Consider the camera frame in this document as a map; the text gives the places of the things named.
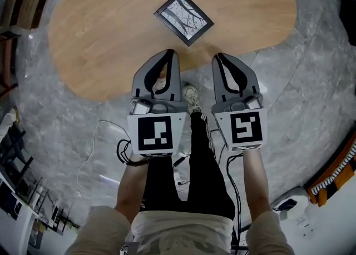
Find person's beige shirt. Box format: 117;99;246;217
65;206;296;255

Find person's black striped trousers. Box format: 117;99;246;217
138;111;236;220

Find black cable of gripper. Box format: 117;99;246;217
116;138;134;165
226;152;247;252

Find dark wristband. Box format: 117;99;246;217
124;159;150;168

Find orange striped rug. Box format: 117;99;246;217
305;136;356;208

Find black cart frame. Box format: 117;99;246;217
335;0;356;41

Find black metal shelf rack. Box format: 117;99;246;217
0;105;76;251

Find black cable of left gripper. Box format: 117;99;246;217
116;138;134;165

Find dark wooden chair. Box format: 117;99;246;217
0;29;22;95

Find person's beige shoe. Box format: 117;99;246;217
181;83;203;115
154;78;168;95

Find white floor cable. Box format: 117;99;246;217
77;119;132;178

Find person's right forearm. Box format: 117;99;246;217
241;147;273;220

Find person's left forearm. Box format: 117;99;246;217
115;152;152;223

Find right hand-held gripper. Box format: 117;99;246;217
211;52;269;152

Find black picture frame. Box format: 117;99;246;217
154;0;215;48

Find small black device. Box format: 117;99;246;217
273;198;298;212

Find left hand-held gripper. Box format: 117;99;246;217
127;49;186;157

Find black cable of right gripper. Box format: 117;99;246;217
226;152;247;252

